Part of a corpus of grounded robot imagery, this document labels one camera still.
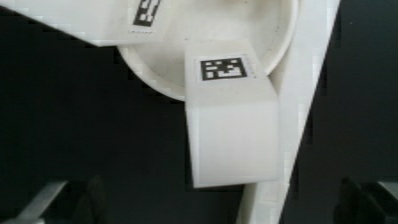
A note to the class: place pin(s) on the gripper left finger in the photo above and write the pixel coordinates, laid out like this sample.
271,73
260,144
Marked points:
68,203

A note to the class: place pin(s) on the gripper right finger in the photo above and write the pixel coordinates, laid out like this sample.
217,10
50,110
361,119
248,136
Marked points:
368,202

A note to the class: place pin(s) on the white stool leg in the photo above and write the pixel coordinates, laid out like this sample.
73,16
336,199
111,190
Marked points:
107,22
232,107

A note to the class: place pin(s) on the white obstacle fence frame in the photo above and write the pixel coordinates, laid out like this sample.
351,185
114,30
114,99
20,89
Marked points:
294,79

